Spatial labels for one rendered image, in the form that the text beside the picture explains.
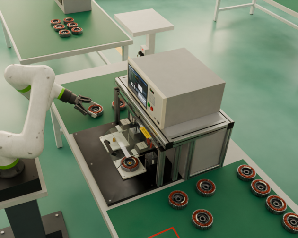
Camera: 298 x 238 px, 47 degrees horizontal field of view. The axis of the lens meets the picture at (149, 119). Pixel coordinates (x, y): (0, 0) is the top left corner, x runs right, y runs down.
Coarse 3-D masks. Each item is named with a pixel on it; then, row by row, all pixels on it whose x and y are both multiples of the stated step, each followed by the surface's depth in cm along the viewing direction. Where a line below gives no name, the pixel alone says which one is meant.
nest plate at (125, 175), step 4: (140, 164) 209; (120, 168) 206; (140, 168) 206; (144, 168) 207; (120, 172) 203; (124, 172) 203; (128, 172) 203; (132, 172) 204; (136, 172) 204; (140, 172) 204; (124, 176) 201; (128, 176) 201; (132, 176) 202
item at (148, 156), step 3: (147, 153) 210; (147, 156) 211; (150, 156) 209; (156, 156) 209; (147, 159) 212; (150, 159) 207; (153, 159) 208; (156, 159) 210; (150, 162) 209; (156, 162) 212
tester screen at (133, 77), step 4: (132, 68) 197; (132, 72) 199; (132, 76) 201; (136, 76) 195; (132, 80) 202; (136, 80) 197; (140, 80) 191; (136, 84) 198; (140, 84) 193; (144, 84) 188; (136, 88) 200; (144, 88) 189; (140, 92) 196; (144, 96) 192
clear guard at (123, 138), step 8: (112, 128) 190; (120, 128) 191; (128, 128) 191; (136, 128) 191; (104, 136) 190; (112, 136) 186; (120, 136) 186; (128, 136) 186; (136, 136) 186; (144, 136) 186; (152, 136) 187; (104, 144) 188; (112, 144) 184; (120, 144) 181; (128, 144) 181; (136, 144) 181; (144, 144) 182; (152, 144) 182; (160, 144) 182; (120, 152) 178; (128, 152) 177; (136, 152) 177; (144, 152) 177; (112, 160) 179; (120, 160) 176
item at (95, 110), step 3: (93, 105) 251; (96, 105) 252; (99, 105) 252; (90, 108) 249; (93, 108) 252; (96, 108) 252; (99, 108) 250; (102, 108) 249; (93, 111) 246; (96, 111) 246; (99, 111) 246; (102, 111) 248; (96, 114) 245; (99, 114) 247
